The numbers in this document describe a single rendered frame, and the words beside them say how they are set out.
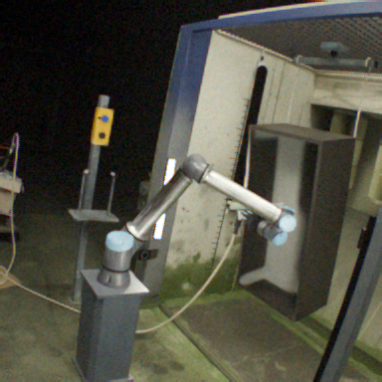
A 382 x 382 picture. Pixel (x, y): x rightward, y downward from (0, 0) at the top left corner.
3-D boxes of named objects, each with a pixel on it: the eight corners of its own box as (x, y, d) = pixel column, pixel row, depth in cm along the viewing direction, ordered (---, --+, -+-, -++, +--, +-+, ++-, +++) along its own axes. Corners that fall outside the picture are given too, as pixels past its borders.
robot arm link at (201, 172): (185, 152, 191) (301, 219, 189) (189, 150, 203) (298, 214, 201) (174, 172, 193) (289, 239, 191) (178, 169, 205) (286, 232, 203)
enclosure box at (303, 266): (269, 271, 306) (285, 122, 268) (326, 304, 259) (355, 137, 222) (236, 284, 286) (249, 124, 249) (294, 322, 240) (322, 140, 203)
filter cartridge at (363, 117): (351, 200, 361) (371, 117, 344) (348, 205, 329) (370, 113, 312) (316, 190, 377) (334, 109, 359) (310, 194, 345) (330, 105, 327)
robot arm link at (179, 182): (105, 246, 217) (189, 147, 201) (114, 238, 234) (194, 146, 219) (125, 264, 218) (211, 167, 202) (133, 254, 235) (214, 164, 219)
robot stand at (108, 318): (86, 390, 201) (96, 295, 189) (71, 358, 226) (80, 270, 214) (133, 381, 219) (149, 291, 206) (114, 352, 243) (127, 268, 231)
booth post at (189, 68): (129, 299, 321) (180, 25, 277) (147, 297, 331) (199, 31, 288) (138, 309, 307) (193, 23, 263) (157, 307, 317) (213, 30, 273)
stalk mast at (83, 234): (78, 297, 303) (106, 95, 272) (80, 301, 298) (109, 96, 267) (71, 298, 300) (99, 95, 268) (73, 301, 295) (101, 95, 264)
